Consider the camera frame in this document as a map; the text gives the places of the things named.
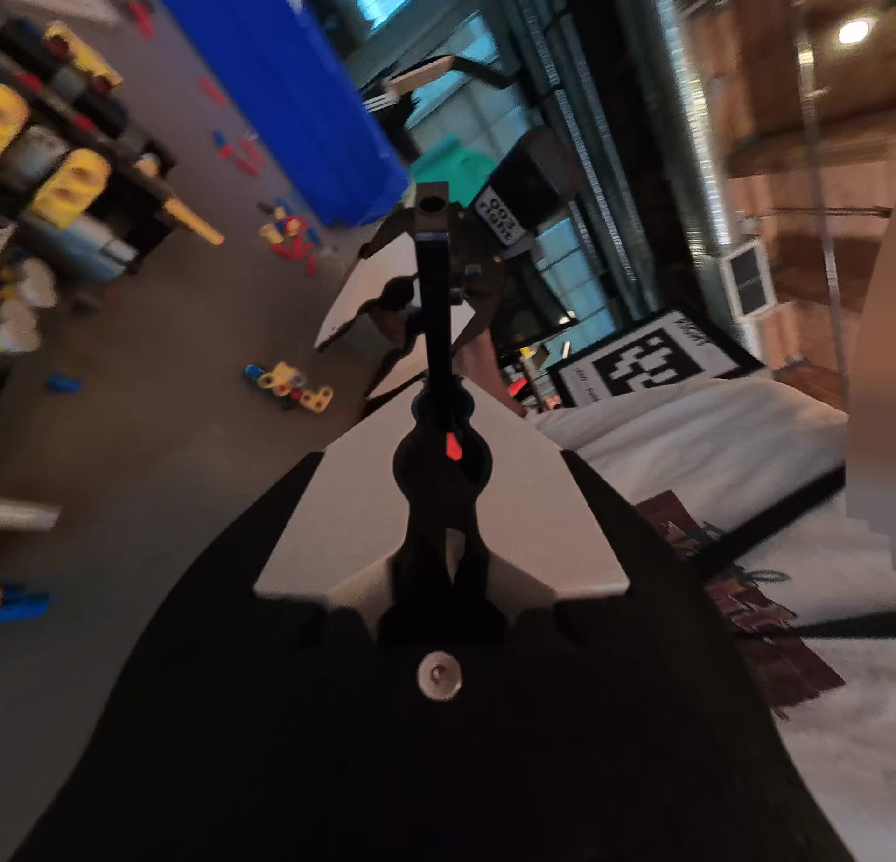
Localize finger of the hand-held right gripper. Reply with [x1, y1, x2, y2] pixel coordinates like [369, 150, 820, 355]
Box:
[364, 301, 482, 404]
[315, 236, 422, 352]

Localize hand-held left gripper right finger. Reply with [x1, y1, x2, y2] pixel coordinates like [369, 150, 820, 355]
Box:
[455, 378, 631, 639]

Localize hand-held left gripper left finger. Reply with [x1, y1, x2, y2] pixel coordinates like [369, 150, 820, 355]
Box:
[253, 379, 429, 639]

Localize black lego beam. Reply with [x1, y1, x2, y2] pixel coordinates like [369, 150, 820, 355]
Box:
[413, 182, 469, 471]

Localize scattered small lego pieces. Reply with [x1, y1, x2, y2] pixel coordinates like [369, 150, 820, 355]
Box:
[105, 0, 330, 275]

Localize small yellow lego subassembly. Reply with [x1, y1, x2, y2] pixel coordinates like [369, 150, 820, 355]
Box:
[244, 360, 335, 415]

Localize black yellow lego car chassis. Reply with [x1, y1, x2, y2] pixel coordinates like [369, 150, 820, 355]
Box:
[0, 19, 225, 359]

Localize person's right hand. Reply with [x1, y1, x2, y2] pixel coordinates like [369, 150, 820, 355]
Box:
[454, 329, 527, 417]

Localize teal plastic bin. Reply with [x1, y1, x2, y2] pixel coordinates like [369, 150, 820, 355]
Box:
[409, 145, 498, 198]

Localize framed black white marker sign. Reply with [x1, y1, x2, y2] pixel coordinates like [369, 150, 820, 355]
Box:
[546, 308, 767, 408]

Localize blue plastic bin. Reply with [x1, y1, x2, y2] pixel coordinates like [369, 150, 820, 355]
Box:
[140, 0, 410, 228]

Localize white vent grille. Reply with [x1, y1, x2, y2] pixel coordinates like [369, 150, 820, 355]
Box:
[717, 239, 778, 324]

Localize round ceiling lamp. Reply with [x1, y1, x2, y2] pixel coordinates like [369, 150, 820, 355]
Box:
[836, 12, 879, 48]

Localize silver air duct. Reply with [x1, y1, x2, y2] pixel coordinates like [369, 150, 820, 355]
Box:
[647, 0, 736, 317]

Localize black lanyard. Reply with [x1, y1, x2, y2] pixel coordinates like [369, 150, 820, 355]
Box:
[689, 466, 896, 639]

